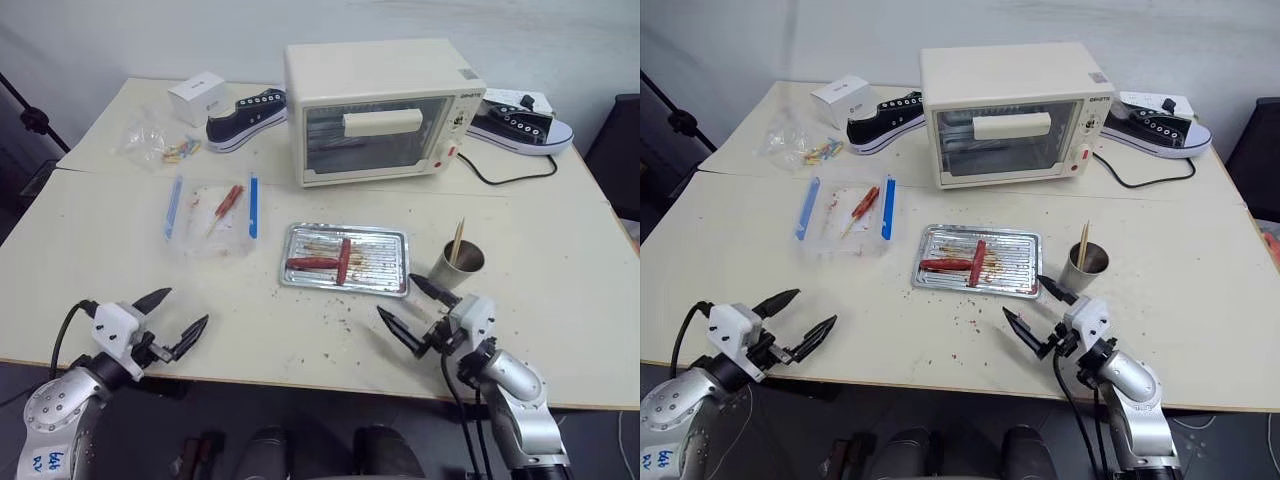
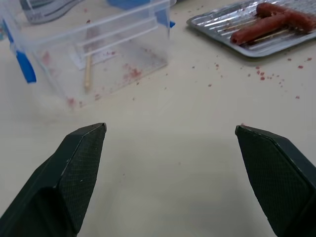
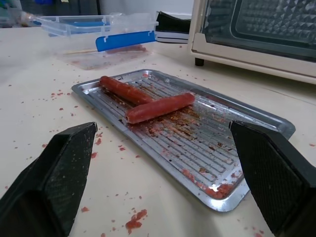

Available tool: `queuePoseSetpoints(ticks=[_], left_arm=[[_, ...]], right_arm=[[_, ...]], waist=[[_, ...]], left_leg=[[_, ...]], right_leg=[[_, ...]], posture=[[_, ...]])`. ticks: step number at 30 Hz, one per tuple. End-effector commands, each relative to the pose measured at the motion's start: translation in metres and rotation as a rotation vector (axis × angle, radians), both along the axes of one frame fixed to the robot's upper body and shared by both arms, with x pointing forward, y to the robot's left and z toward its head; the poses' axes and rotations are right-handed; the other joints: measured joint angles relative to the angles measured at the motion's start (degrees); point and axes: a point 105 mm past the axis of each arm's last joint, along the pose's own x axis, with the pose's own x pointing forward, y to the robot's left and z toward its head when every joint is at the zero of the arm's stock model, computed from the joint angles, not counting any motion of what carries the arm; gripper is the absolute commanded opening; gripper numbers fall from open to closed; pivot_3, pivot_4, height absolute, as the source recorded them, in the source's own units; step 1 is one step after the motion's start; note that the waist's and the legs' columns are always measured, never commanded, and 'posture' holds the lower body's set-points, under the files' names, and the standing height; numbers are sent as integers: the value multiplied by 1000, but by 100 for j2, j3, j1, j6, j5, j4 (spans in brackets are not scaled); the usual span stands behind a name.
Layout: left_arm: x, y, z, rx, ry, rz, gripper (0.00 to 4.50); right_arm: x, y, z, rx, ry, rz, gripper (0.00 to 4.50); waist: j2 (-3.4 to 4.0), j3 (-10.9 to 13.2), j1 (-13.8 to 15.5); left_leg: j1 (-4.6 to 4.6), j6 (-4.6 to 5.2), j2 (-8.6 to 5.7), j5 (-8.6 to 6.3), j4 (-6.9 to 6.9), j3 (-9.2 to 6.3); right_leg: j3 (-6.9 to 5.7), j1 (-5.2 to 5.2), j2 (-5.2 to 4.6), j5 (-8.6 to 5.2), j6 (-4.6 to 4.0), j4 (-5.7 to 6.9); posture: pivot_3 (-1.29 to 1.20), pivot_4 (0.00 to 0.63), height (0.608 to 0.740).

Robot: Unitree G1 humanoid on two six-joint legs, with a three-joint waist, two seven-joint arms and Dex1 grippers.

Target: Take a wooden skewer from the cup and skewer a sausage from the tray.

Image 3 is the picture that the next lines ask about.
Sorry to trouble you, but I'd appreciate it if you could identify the red sausage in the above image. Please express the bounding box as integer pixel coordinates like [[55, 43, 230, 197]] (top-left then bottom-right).
[[99, 76, 154, 105], [124, 92, 196, 124]]

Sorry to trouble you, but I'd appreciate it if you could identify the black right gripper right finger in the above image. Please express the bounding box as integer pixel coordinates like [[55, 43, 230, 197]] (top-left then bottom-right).
[[228, 120, 316, 237]]

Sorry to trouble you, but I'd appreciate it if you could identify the clear plastic storage box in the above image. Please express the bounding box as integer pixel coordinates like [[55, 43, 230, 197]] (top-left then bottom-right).
[[39, 13, 159, 71]]

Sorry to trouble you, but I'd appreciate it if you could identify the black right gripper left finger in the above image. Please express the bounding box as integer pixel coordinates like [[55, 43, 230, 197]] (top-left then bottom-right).
[[0, 121, 98, 237]]

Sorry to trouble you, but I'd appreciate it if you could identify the clear plastic box lid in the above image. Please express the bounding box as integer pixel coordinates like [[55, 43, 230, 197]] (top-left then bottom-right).
[[37, 14, 159, 38]]

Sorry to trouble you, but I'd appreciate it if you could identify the blue box latch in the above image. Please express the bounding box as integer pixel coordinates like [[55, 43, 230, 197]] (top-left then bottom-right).
[[95, 30, 156, 52]]

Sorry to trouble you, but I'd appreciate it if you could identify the thin wooden stick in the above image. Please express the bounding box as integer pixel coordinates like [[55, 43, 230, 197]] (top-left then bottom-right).
[[64, 48, 97, 55]]

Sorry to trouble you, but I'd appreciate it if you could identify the cream toaster oven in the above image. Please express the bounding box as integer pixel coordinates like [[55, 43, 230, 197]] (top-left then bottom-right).
[[188, 0, 316, 85]]

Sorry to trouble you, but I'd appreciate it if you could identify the ribbed metal baking tray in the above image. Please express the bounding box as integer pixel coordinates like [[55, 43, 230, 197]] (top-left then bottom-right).
[[71, 69, 296, 213]]

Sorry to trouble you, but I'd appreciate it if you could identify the black and white box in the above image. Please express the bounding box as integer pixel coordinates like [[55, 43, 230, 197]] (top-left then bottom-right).
[[155, 10, 192, 44]]

